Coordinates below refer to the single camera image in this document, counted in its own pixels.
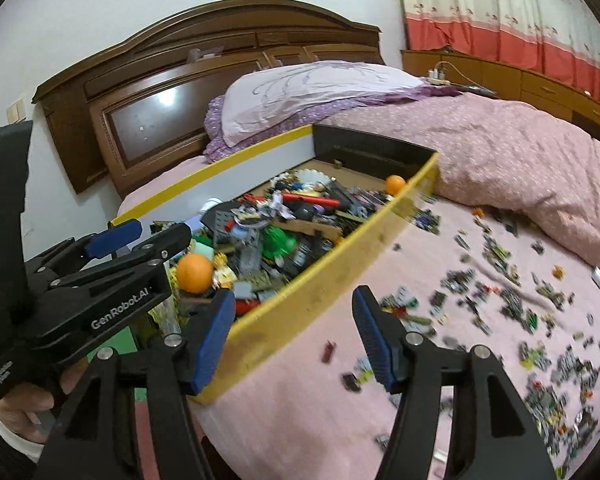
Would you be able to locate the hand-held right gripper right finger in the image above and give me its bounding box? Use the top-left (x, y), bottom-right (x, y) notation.
top-left (351, 285), bottom-right (558, 480)

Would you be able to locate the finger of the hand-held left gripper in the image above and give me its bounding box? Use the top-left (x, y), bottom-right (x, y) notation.
top-left (49, 221), bottom-right (192, 289)
top-left (25, 219), bottom-right (144, 282)

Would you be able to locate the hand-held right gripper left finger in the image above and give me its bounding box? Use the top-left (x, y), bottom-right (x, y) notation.
top-left (32, 287), bottom-right (237, 480)

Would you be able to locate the yellow cardboard box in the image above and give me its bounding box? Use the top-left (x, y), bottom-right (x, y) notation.
top-left (109, 122), bottom-right (441, 406)

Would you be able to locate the person's left forearm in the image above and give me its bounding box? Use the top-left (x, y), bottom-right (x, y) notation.
top-left (0, 410), bottom-right (43, 466)

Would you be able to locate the person's left hand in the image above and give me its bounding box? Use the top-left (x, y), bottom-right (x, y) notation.
top-left (0, 355), bottom-right (90, 448)

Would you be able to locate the green floor mat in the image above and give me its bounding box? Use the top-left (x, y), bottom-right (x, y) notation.
top-left (87, 327), bottom-right (153, 403)

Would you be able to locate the pile of toy bricks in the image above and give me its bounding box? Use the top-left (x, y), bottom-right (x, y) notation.
top-left (152, 167), bottom-right (406, 318)

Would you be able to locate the purple patterned pillow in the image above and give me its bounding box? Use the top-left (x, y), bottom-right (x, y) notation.
top-left (202, 85), bottom-right (461, 163)

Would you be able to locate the brown wooden headboard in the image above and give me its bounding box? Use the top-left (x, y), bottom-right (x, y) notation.
top-left (32, 0), bottom-right (386, 201)

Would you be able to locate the small grey box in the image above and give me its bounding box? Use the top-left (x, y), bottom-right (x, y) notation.
top-left (187, 46), bottom-right (224, 63)

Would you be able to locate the pink quilt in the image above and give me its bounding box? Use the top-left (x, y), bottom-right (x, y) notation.
top-left (325, 92), bottom-right (600, 271)

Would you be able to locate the low wooden cabinet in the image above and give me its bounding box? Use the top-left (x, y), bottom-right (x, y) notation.
top-left (400, 49), bottom-right (600, 156)

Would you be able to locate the cream and red curtain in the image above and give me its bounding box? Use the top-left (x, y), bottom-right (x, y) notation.
top-left (395, 0), bottom-right (600, 96)

